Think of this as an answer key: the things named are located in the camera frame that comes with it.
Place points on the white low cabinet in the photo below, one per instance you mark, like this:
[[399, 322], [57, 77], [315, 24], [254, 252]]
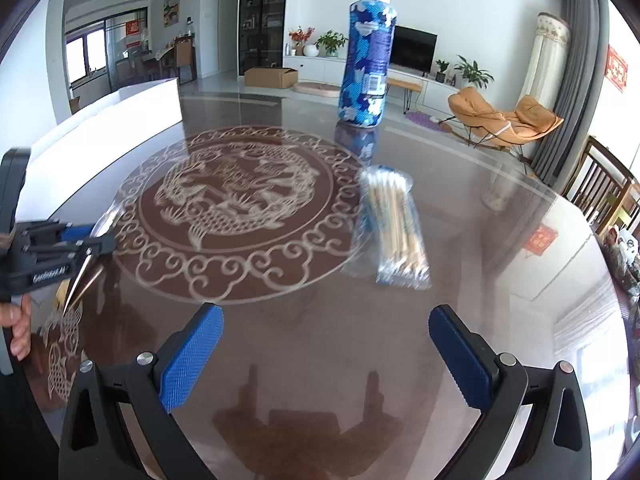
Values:
[[320, 67]]

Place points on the dark wooden slatted chair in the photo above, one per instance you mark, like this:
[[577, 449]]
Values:
[[595, 180]]

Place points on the wall painting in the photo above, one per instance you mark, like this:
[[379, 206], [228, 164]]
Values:
[[171, 7]]

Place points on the large leafy potted plant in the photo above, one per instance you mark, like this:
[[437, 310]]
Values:
[[472, 72]]

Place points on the grey curtain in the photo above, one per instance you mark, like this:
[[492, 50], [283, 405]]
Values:
[[575, 85]]

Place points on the round white vase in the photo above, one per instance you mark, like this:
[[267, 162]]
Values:
[[311, 51]]

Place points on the purple floor mat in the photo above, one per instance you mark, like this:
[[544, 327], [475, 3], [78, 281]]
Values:
[[425, 121]]

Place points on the round beige floor cushion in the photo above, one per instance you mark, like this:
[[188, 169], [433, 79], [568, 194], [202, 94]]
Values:
[[317, 89]]

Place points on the blue camouflage bottle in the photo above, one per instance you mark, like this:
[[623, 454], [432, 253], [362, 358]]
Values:
[[365, 60]]

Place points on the red wall decoration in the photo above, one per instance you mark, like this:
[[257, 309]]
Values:
[[617, 67]]

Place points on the brown patterned glass desktop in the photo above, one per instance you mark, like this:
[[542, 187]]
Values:
[[320, 335]]

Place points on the black television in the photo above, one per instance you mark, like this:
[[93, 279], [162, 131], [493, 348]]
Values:
[[412, 50]]

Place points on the bushy green potted plant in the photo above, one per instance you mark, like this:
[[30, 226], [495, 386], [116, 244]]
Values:
[[331, 40]]

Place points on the wooden bench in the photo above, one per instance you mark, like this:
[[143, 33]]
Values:
[[405, 85]]

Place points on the cloth-covered standing air conditioner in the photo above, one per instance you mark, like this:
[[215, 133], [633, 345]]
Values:
[[547, 55]]

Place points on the cotton swab packet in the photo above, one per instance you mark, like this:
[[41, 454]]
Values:
[[395, 230]]

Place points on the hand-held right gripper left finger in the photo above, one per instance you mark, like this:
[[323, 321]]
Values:
[[192, 355]]

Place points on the cardboard box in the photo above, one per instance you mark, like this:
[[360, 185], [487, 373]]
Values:
[[270, 77]]

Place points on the dark glass display cabinet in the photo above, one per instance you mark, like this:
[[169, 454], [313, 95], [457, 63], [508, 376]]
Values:
[[262, 12]]

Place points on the red door banner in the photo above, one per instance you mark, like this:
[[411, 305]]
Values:
[[132, 27]]

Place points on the orange lounge chair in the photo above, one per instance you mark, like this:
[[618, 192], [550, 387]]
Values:
[[505, 120]]

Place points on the person's left hand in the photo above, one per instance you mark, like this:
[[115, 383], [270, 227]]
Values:
[[20, 330]]

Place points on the colourful clutter pile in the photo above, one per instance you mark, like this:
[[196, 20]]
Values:
[[622, 260]]

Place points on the red flowers in vase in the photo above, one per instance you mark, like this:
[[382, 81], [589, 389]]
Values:
[[300, 37]]

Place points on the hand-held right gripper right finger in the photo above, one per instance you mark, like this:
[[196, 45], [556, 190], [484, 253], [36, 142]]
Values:
[[462, 360]]

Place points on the white storage box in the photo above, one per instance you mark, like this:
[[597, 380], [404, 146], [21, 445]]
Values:
[[100, 125]]

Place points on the small potted plant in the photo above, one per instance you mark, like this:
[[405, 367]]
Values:
[[441, 70]]

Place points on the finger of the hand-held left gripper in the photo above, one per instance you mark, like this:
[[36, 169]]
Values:
[[95, 247], [75, 231]]

